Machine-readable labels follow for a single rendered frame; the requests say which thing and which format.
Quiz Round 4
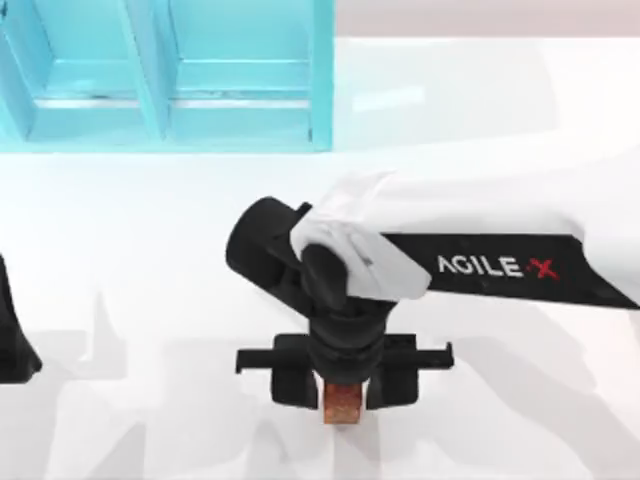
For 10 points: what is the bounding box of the brown bread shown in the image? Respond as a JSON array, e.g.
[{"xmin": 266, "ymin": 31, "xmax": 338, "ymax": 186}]
[{"xmin": 323, "ymin": 381, "xmax": 366, "ymax": 427}]

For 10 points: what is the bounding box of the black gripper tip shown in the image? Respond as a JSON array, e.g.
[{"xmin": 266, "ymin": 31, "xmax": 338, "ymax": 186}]
[{"xmin": 0, "ymin": 253, "xmax": 44, "ymax": 386}]

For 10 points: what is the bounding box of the light blue rack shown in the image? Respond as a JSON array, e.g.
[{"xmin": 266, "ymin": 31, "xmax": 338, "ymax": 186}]
[{"xmin": 0, "ymin": 0, "xmax": 334, "ymax": 154}]

